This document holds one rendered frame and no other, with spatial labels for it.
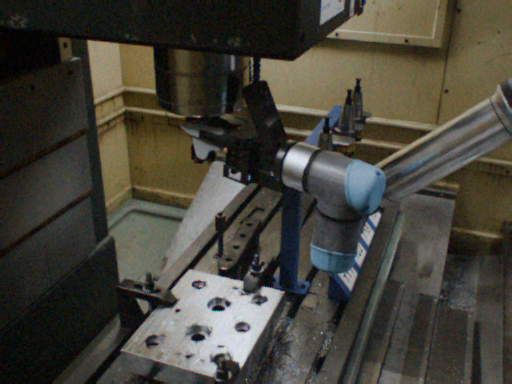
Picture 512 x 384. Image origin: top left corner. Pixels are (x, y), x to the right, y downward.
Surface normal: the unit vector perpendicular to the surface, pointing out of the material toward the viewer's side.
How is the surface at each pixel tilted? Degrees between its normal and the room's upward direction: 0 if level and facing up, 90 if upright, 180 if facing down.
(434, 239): 24
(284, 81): 90
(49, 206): 88
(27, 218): 90
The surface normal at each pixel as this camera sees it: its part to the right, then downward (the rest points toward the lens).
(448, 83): -0.35, 0.41
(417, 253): -0.13, -0.66
